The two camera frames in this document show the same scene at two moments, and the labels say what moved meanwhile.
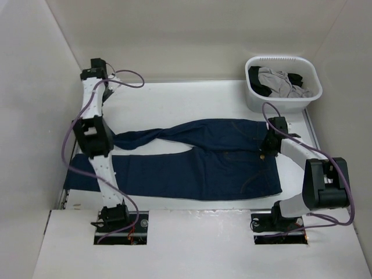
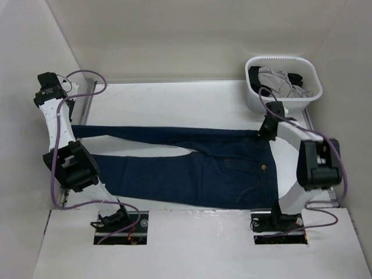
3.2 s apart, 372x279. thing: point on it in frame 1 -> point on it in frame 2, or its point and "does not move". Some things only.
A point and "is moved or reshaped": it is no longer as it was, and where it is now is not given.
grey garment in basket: [278, 84] does not move
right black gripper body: [267, 142] -> [264, 132]
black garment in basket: [258, 88] does not move
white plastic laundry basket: [290, 81] does not move
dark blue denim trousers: [229, 158] is moved or reshaped
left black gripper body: [106, 93] -> [71, 104]
